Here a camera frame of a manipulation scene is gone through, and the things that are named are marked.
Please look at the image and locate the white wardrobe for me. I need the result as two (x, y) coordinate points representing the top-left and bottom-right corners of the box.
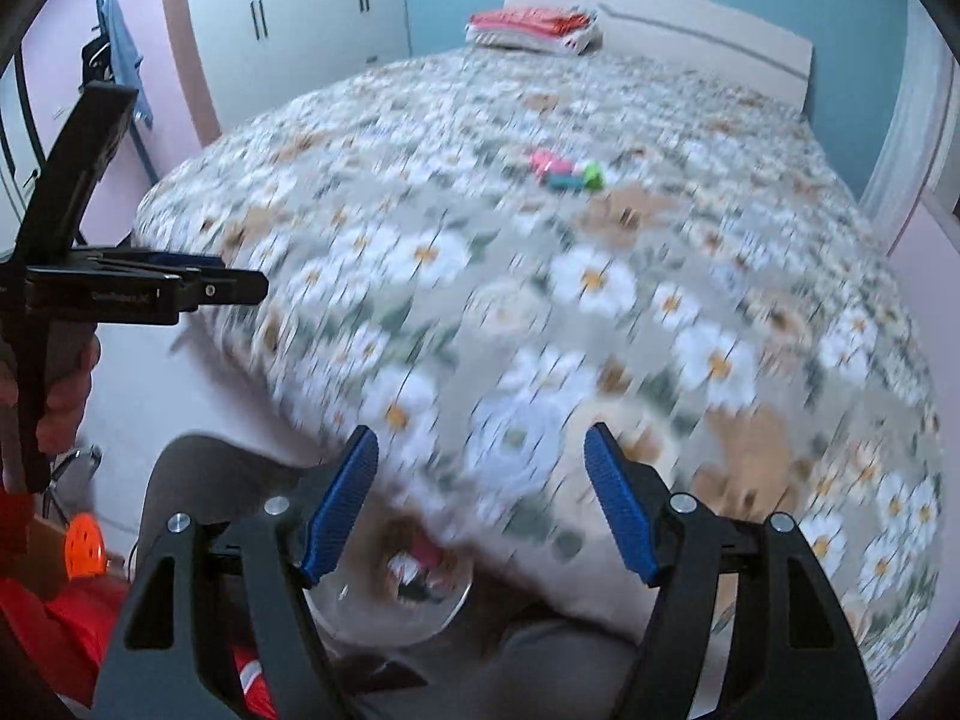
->
(180, 0), (412, 132)

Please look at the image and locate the orange disc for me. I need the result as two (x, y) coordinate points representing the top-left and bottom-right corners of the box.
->
(64, 514), (106, 578)

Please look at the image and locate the white headboard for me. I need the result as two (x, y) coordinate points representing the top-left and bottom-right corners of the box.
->
(502, 0), (815, 117)

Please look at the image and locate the white curtain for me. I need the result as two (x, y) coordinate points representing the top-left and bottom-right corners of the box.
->
(859, 0), (960, 256)

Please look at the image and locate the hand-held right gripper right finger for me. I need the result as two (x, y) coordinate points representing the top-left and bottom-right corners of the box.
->
(583, 422), (878, 720)

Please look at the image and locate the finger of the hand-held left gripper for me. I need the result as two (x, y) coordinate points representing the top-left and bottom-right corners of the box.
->
(180, 270), (269, 320)
(71, 247), (226, 278)

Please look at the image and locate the person's left hand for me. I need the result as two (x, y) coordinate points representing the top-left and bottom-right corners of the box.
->
(37, 334), (102, 455)

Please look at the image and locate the white trash bin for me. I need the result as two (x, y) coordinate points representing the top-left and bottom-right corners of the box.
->
(304, 532), (473, 650)

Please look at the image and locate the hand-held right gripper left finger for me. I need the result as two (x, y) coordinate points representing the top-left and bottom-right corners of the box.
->
(94, 425), (380, 720)

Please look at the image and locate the floral bedsheet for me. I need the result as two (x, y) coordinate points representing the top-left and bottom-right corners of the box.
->
(133, 45), (946, 691)

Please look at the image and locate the red clothing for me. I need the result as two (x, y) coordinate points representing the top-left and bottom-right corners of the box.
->
(0, 495), (278, 720)

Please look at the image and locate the folded red blanket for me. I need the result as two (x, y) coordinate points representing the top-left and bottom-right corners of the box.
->
(465, 7), (605, 55)

